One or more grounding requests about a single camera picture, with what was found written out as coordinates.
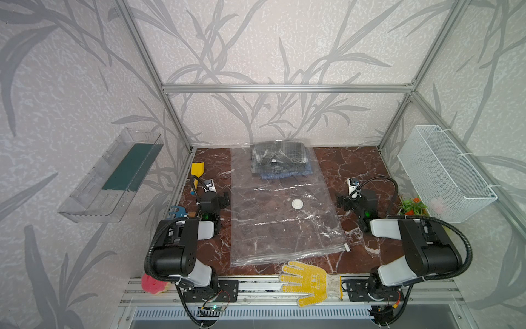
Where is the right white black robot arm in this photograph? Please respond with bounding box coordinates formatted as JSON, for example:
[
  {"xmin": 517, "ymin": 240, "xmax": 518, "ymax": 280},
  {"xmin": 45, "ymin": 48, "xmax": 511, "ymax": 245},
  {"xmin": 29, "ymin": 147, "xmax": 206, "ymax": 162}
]
[{"xmin": 336, "ymin": 189, "xmax": 473, "ymax": 301}]

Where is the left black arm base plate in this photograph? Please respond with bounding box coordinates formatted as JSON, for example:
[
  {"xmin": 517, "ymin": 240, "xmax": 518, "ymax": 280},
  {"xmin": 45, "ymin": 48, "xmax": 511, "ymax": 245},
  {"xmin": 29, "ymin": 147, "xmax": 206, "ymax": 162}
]
[{"xmin": 183, "ymin": 280, "xmax": 239, "ymax": 303}]

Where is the pink round sponge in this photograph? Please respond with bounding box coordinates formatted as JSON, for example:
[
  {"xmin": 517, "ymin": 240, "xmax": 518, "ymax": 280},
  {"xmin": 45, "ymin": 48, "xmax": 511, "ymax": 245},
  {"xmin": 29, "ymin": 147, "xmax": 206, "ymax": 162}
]
[{"xmin": 141, "ymin": 274, "xmax": 170, "ymax": 296}]

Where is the green circuit board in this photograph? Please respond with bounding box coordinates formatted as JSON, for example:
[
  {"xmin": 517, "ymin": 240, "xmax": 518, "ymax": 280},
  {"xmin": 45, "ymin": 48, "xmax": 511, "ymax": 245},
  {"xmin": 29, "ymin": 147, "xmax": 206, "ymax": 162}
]
[{"xmin": 199, "ymin": 304, "xmax": 228, "ymax": 317}]

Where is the white wire mesh basket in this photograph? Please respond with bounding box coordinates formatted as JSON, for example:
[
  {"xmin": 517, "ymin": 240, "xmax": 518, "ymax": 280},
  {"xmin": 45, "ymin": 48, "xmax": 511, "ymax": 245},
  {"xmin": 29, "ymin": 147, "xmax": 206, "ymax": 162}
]
[{"xmin": 398, "ymin": 125, "xmax": 498, "ymax": 223}]

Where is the aluminium front rail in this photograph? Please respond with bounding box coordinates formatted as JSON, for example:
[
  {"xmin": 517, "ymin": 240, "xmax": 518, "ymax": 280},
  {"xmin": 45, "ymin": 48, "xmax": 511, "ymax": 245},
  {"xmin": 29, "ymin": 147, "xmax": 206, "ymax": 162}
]
[{"xmin": 119, "ymin": 275, "xmax": 466, "ymax": 307}]

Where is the clear plastic vacuum bag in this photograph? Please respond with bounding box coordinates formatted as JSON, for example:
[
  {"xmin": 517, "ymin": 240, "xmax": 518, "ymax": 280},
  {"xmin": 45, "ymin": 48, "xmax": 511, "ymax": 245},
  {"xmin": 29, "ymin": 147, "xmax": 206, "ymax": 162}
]
[{"xmin": 230, "ymin": 141, "xmax": 348, "ymax": 267}]

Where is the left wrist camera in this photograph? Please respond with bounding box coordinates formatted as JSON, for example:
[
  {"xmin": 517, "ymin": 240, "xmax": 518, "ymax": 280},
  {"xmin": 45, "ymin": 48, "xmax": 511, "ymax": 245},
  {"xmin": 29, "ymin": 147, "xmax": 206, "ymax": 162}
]
[{"xmin": 202, "ymin": 179, "xmax": 216, "ymax": 193}]

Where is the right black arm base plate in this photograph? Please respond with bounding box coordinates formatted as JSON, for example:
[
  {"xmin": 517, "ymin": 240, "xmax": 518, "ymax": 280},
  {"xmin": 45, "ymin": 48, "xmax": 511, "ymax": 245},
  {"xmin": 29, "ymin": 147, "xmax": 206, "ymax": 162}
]
[{"xmin": 342, "ymin": 279, "xmax": 405, "ymax": 304}]

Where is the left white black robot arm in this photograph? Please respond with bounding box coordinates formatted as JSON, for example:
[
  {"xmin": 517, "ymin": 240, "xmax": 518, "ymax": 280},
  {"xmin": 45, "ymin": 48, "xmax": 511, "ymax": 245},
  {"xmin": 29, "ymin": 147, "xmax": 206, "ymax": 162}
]
[{"xmin": 144, "ymin": 191, "xmax": 230, "ymax": 293}]

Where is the clear acrylic wall shelf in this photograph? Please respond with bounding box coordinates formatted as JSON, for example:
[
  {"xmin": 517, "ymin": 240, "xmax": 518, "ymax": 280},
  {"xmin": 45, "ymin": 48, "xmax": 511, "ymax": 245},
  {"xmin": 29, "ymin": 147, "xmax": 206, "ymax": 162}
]
[{"xmin": 58, "ymin": 128, "xmax": 164, "ymax": 223}]

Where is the blue scissors-like tool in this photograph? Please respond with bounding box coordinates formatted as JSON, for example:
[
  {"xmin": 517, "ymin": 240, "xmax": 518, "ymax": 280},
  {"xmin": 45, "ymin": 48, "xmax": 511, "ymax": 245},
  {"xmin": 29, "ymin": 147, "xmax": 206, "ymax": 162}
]
[{"xmin": 167, "ymin": 206, "xmax": 188, "ymax": 220}]

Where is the grey black plaid shirt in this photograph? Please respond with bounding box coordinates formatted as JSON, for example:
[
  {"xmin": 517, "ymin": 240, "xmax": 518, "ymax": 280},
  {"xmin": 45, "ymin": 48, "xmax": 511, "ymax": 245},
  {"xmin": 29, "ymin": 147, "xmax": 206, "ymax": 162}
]
[{"xmin": 251, "ymin": 141, "xmax": 309, "ymax": 174}]

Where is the potted artificial flower plant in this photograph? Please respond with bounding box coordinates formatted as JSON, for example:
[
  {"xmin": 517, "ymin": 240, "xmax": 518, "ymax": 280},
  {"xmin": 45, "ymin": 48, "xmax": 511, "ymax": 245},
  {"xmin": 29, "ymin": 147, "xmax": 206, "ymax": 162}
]
[{"xmin": 399, "ymin": 197, "xmax": 430, "ymax": 216}]

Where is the yellow silicone spatula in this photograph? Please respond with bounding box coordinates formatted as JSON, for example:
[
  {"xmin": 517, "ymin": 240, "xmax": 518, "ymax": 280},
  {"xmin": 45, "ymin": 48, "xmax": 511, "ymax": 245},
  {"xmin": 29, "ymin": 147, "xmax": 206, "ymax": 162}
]
[{"xmin": 190, "ymin": 163, "xmax": 205, "ymax": 189}]

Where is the yellow dotted work glove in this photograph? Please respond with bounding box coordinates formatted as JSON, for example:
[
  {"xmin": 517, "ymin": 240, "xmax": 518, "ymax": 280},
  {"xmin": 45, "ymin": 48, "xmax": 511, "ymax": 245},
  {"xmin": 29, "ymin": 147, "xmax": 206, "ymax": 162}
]
[{"xmin": 279, "ymin": 260, "xmax": 344, "ymax": 307}]

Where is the blue checked shirt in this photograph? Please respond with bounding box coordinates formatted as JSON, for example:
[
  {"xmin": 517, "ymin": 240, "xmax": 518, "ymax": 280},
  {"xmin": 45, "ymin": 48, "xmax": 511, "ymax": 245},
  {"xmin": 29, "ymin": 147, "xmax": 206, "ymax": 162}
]
[{"xmin": 260, "ymin": 169, "xmax": 313, "ymax": 180}]

